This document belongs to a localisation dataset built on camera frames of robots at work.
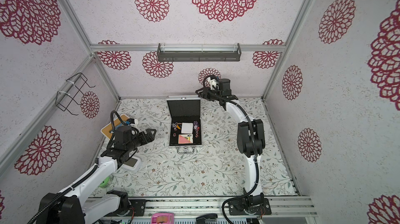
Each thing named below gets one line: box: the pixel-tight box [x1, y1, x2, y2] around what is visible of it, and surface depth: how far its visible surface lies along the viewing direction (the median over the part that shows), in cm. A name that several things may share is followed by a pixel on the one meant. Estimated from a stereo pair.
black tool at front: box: [195, 213, 218, 224], surface depth 71 cm
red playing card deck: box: [178, 133, 194, 145], surface depth 97 cm
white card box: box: [181, 122, 194, 134], surface depth 102 cm
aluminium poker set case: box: [166, 94, 203, 155], surface depth 99 cm
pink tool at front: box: [151, 212, 175, 224], surface depth 69 cm
